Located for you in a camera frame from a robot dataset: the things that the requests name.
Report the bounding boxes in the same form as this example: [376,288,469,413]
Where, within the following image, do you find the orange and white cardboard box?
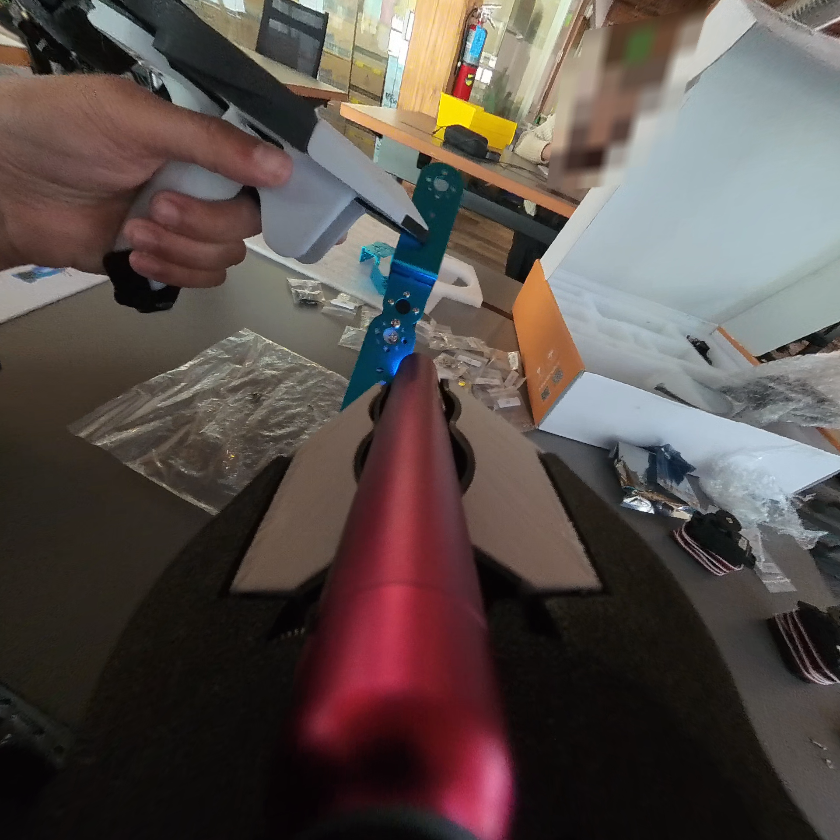
[512,0,840,496]

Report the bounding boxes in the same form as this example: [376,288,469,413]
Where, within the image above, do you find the blue metal bracket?
[354,241,401,299]

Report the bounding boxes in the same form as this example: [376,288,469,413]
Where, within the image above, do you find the black office chair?
[255,0,330,80]

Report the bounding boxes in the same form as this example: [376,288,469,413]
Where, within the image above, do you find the desk with orange edge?
[340,101,581,277]
[239,46,349,106]

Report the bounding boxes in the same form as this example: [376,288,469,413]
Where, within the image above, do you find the red electric screwdriver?
[289,354,519,840]

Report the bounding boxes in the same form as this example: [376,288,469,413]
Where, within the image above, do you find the black servo with striped cable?
[768,600,840,685]
[672,511,757,577]

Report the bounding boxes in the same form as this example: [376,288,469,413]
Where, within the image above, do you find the grey work desk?
[0,217,840,840]

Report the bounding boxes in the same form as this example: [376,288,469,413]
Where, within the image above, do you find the white ribbed foam sheet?
[244,213,487,312]

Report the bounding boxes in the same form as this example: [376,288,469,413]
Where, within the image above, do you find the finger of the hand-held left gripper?
[307,121,432,242]

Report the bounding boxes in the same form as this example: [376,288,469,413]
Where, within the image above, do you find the person's left hand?
[0,73,294,290]

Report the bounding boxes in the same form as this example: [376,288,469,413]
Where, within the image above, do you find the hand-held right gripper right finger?
[436,381,605,595]

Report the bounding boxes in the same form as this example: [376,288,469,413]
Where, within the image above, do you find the silver foil bags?
[613,443,700,521]

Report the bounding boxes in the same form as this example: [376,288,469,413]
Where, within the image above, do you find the printed instruction sheet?
[0,262,109,326]

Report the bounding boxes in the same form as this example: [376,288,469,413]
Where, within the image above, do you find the yellow box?
[436,92,518,148]

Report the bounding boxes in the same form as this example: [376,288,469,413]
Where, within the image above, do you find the white foam frame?
[430,256,485,309]

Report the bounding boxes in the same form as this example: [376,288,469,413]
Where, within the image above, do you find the clear plastic bag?
[69,328,352,516]

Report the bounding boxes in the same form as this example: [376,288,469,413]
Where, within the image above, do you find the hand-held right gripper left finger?
[230,381,395,598]

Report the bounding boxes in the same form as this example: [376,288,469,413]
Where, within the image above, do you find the red fire extinguisher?
[451,3,490,102]

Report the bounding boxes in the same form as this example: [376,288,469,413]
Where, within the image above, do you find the blue toy robot arm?
[340,161,467,411]

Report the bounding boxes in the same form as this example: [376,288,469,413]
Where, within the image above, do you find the black pouch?
[444,123,503,164]

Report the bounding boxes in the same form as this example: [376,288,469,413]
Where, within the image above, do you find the pile of small screw bags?
[287,276,526,427]

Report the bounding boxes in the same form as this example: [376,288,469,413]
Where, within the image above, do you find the bagged black cable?
[722,357,840,434]

